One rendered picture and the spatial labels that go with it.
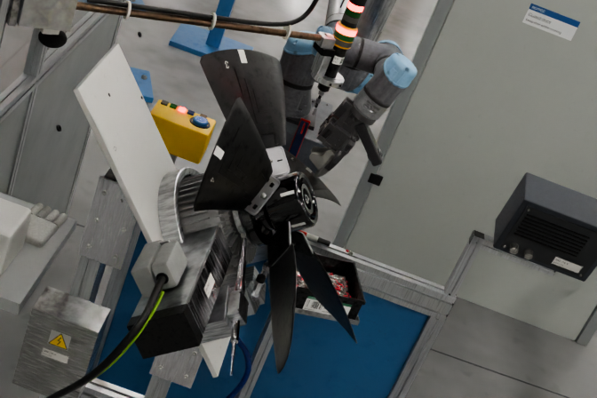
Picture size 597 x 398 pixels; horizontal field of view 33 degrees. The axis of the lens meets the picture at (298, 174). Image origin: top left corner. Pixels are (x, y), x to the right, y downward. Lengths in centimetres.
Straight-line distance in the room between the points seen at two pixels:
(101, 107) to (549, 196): 116
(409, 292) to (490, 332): 166
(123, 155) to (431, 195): 237
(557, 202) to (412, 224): 177
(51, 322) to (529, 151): 243
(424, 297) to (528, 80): 150
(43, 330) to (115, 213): 31
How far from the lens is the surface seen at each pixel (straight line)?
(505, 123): 405
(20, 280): 222
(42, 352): 224
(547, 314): 451
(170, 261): 186
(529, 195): 253
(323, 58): 202
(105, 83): 201
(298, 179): 205
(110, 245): 214
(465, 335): 423
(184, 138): 254
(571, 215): 255
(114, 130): 199
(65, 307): 220
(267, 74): 219
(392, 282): 270
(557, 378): 430
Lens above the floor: 222
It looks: 27 degrees down
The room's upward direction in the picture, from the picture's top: 22 degrees clockwise
